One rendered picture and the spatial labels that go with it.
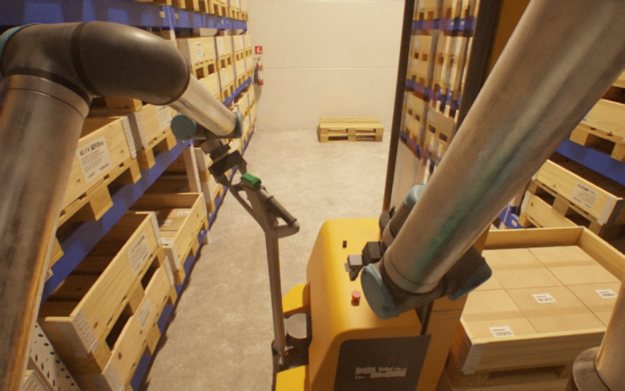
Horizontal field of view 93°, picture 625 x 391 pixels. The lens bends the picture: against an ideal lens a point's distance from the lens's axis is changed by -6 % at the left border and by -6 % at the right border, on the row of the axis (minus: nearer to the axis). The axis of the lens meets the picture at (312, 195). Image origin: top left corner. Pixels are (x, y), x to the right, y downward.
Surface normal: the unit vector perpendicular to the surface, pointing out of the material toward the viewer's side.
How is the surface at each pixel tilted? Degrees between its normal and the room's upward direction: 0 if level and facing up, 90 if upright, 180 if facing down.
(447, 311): 90
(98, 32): 46
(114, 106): 90
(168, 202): 90
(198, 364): 0
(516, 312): 0
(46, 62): 51
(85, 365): 90
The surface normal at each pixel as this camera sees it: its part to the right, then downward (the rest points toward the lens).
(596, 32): -0.53, 0.57
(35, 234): 0.98, -0.07
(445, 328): 0.04, 0.47
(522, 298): 0.00, -0.88
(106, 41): 0.43, -0.15
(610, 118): -1.00, 0.03
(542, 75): -0.73, 0.43
